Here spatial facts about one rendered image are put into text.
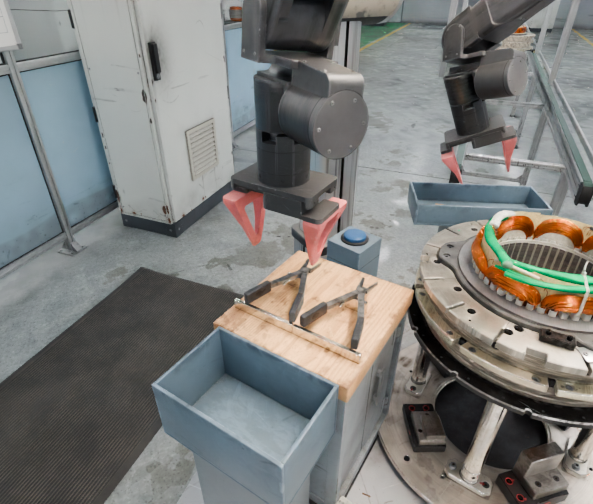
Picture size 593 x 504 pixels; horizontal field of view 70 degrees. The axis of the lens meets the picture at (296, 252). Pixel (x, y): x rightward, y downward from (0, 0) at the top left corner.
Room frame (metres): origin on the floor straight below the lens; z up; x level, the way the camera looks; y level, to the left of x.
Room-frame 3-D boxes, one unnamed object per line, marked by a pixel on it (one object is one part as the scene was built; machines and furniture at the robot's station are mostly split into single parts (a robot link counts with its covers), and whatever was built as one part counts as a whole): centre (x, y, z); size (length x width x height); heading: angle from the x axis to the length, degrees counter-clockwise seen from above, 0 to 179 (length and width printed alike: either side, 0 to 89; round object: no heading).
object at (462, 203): (0.77, -0.36, 0.92); 0.25 x 0.11 x 0.28; 85
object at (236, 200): (0.45, 0.04, 1.19); 0.07 x 0.07 x 0.09; 59
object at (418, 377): (0.52, -0.22, 0.91); 0.02 x 0.02 x 0.21
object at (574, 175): (6.09, -2.72, 0.40); 9.75 x 0.62 x 0.79; 158
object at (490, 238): (0.46, -0.26, 1.15); 0.15 x 0.04 x 0.02; 153
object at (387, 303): (0.43, -0.03, 1.05); 0.20 x 0.19 x 0.02; 147
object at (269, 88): (0.43, 0.01, 1.32); 0.07 x 0.06 x 0.07; 31
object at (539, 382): (0.34, -0.24, 1.06); 0.09 x 0.04 x 0.01; 63
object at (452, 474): (0.35, -0.26, 0.81); 0.07 x 0.03 x 0.01; 55
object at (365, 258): (0.65, -0.11, 0.91); 0.07 x 0.07 x 0.25; 48
